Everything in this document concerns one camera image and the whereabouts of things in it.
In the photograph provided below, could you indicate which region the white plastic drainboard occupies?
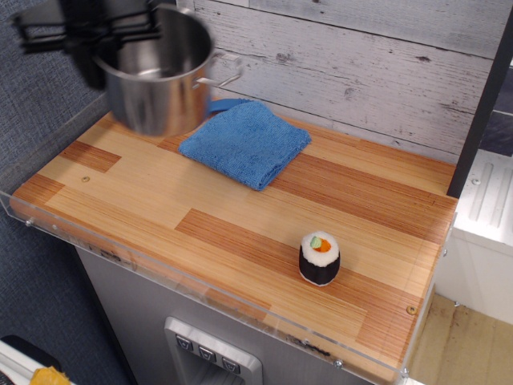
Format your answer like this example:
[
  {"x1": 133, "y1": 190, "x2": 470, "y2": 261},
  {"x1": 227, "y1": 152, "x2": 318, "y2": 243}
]
[{"x1": 455, "y1": 150, "x2": 512, "y2": 245}]

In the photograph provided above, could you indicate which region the stainless steel pot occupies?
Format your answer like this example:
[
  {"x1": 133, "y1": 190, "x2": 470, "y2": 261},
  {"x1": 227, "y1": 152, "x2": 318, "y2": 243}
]
[{"x1": 95, "y1": 6, "x2": 243, "y2": 136}]

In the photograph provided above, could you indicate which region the blue folded towel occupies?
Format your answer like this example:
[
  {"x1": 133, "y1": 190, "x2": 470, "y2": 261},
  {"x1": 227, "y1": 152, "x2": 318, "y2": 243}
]
[{"x1": 178, "y1": 100, "x2": 311, "y2": 191}]

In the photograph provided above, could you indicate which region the yellow object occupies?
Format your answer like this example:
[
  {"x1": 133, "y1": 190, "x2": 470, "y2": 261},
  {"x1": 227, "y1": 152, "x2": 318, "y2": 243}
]
[{"x1": 29, "y1": 367, "x2": 72, "y2": 385}]

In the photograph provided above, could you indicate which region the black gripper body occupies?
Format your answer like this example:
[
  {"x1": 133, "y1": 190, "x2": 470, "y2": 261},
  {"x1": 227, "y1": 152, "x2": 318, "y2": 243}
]
[{"x1": 10, "y1": 1, "x2": 160, "y2": 89}]

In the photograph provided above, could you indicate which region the grey toy fridge cabinet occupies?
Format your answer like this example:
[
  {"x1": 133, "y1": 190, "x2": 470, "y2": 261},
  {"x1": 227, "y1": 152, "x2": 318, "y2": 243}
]
[{"x1": 78, "y1": 249, "x2": 365, "y2": 384}]

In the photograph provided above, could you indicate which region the blue handled fork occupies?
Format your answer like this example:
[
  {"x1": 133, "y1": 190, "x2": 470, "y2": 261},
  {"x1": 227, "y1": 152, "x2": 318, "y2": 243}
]
[{"x1": 208, "y1": 98, "x2": 250, "y2": 115}]

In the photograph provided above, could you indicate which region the silver dispenser button panel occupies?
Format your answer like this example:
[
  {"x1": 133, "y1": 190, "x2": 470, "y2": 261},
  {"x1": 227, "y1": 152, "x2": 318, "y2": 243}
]
[{"x1": 164, "y1": 317, "x2": 264, "y2": 385}]

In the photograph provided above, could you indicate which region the clear acrylic table guard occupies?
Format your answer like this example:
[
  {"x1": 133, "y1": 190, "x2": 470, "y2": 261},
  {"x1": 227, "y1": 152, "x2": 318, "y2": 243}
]
[{"x1": 1, "y1": 105, "x2": 456, "y2": 384}]

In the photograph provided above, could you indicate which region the dark post right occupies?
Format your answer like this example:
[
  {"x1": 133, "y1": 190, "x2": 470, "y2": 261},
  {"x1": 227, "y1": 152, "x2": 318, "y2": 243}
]
[{"x1": 446, "y1": 10, "x2": 512, "y2": 198}]

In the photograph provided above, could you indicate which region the plush sushi roll toy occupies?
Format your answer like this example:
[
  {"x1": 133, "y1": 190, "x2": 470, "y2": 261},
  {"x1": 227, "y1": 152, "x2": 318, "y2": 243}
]
[{"x1": 299, "y1": 231, "x2": 341, "y2": 286}]

